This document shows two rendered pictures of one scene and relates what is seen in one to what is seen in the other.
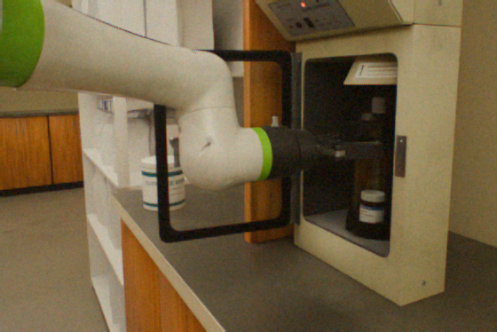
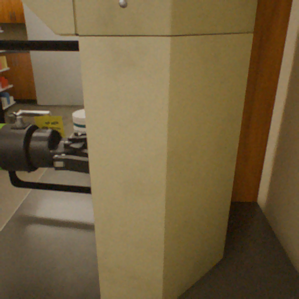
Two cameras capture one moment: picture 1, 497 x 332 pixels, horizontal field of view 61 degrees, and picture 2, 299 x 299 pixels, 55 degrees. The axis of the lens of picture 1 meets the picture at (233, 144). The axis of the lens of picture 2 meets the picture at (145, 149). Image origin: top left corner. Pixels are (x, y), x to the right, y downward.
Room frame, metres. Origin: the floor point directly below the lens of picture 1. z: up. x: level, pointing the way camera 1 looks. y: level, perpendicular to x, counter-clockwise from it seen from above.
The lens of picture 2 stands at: (0.39, -0.53, 1.42)
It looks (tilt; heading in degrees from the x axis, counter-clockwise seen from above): 23 degrees down; 28
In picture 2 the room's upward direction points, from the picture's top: straight up
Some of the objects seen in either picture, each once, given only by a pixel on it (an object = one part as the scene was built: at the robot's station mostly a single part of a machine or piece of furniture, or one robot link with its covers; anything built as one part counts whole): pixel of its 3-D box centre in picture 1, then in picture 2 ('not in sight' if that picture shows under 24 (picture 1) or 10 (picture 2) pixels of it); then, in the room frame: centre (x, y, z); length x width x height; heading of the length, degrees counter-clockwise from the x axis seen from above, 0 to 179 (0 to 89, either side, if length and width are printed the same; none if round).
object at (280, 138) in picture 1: (273, 150); (23, 145); (0.74, -0.07, 1.21); 0.09 x 0.06 x 0.12; 24
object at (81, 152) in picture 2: (349, 149); (87, 157); (0.76, -0.21, 1.20); 0.11 x 0.01 x 0.04; 87
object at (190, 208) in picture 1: (226, 145); (52, 123); (0.90, 0.01, 1.19); 0.30 x 0.01 x 0.40; 109
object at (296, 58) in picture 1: (295, 140); not in sight; (0.95, -0.14, 1.19); 0.03 x 0.02 x 0.39; 26
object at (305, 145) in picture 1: (309, 149); (60, 148); (0.77, -0.14, 1.20); 0.09 x 0.08 x 0.07; 114
